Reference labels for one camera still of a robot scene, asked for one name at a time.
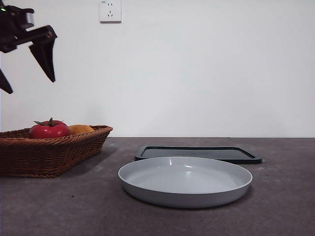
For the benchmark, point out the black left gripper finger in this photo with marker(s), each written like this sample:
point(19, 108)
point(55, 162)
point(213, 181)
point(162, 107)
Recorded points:
point(45, 59)
point(4, 83)

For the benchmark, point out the red tomato with green stem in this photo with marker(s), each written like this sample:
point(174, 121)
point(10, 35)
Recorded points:
point(49, 131)

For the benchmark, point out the orange round fruit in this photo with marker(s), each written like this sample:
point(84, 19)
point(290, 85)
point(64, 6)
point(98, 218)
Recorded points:
point(80, 129)

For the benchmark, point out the brown woven wicker basket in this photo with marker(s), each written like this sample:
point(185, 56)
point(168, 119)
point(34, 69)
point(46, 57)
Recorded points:
point(49, 155)

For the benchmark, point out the grey round plate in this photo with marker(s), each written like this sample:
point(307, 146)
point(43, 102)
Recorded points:
point(184, 194)

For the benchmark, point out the black rectangular tray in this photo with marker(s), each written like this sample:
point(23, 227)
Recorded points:
point(231, 155)

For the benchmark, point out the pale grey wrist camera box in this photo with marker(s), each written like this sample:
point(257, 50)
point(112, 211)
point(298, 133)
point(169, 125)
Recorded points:
point(30, 18)

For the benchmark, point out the white wall power socket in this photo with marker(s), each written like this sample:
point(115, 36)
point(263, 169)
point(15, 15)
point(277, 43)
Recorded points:
point(110, 12)

